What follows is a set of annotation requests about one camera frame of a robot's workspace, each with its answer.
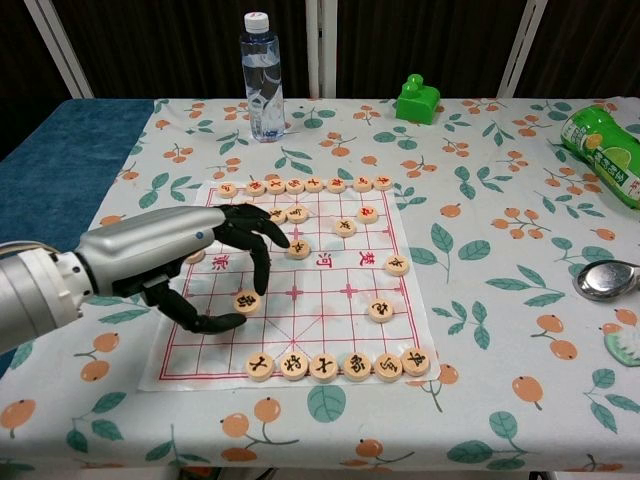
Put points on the black and silver left hand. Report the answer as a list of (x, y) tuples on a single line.
[(145, 245)]

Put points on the wooden chess piece black character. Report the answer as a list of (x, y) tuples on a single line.
[(298, 214), (294, 366), (279, 215), (345, 228), (357, 366), (300, 250), (260, 366), (381, 310), (323, 367), (416, 362), (397, 265), (247, 302), (388, 367)]

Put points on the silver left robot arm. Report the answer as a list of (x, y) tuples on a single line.
[(30, 295)]

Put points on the white red-lined chess board sheet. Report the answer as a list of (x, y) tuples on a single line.
[(320, 330)]

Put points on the blue cloth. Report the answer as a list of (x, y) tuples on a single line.
[(50, 175)]

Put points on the clear plastic water bottle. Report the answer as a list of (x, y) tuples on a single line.
[(262, 95)]

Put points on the green plastic toy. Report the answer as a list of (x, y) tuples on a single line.
[(417, 102)]

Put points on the floral fruit print tablecloth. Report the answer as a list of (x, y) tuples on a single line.
[(500, 350)]

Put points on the metal spoon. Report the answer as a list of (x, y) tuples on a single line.
[(602, 280)]

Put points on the green chip can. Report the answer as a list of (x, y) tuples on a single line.
[(600, 150)]

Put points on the green white brush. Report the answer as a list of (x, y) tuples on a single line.
[(622, 347)]

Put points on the white frame post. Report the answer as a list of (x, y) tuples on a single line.
[(60, 50), (520, 50), (322, 50)]

